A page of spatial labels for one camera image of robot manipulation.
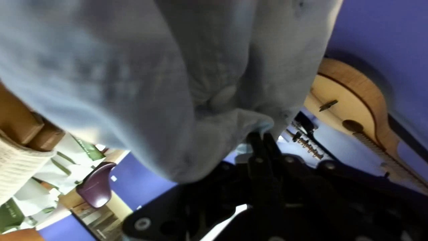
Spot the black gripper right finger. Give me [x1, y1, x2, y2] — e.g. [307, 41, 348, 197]
[262, 132, 401, 241]

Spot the wall-hung stringed instrument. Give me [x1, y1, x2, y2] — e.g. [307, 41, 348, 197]
[303, 57, 428, 194]

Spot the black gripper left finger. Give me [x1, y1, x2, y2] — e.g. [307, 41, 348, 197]
[247, 132, 292, 241]

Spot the light blue cap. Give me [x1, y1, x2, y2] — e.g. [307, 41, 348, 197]
[0, 0, 343, 183]

